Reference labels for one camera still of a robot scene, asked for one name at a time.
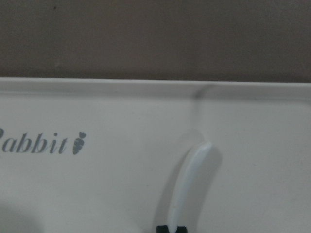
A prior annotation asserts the cream rabbit tray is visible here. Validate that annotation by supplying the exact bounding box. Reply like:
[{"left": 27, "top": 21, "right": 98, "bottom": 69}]
[{"left": 0, "top": 78, "right": 311, "bottom": 233}]

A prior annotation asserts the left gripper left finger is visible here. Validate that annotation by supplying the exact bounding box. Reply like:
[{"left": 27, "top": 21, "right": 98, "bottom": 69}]
[{"left": 155, "top": 225, "right": 169, "bottom": 233}]

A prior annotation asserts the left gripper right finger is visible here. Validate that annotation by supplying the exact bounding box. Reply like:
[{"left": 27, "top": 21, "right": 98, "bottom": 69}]
[{"left": 175, "top": 226, "right": 187, "bottom": 233}]

